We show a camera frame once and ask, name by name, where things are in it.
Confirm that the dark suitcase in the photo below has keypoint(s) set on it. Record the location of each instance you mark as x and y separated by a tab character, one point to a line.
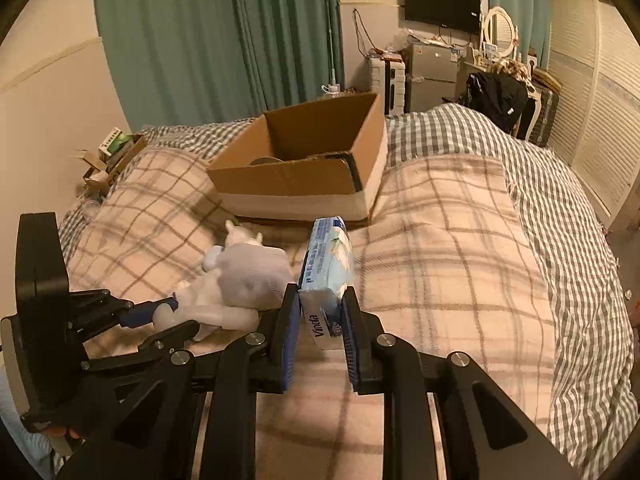
544	112

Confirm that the white unicorn figurine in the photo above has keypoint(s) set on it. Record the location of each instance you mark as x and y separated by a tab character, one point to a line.
201	300

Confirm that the white oval vanity mirror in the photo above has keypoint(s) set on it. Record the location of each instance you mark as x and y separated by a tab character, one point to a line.
499	35

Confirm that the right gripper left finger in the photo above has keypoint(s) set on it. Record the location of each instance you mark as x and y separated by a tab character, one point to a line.
259	362

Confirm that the white suitcase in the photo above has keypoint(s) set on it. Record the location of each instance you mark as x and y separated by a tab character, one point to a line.
388	80

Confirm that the green curtain left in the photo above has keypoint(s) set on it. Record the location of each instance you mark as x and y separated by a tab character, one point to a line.
190	62

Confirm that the small cardboard box with clutter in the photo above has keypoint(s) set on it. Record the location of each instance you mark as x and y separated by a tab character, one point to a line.
110	159

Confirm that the black wall television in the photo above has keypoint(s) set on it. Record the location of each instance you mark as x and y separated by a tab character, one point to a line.
463	15

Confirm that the large clear water bottle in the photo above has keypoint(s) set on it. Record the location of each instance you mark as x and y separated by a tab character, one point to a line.
331	90

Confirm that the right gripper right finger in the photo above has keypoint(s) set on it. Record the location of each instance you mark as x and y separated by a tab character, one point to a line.
382	363

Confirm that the open cardboard box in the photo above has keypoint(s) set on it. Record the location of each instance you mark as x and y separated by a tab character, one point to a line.
318	159

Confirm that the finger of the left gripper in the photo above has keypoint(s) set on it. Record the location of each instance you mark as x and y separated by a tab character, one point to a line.
175	338
137	315

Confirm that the silver mini fridge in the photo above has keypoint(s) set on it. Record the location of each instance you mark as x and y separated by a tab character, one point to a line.
431	76

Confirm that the white louvered wardrobe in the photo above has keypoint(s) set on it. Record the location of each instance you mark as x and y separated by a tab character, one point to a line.
595	57

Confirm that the blue tissue pack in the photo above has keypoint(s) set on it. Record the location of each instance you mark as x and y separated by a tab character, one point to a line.
328	270

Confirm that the black jacket on chair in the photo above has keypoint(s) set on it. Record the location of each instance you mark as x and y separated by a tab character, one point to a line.
499	97

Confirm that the green checked duvet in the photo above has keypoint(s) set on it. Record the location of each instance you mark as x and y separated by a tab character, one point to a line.
592	407

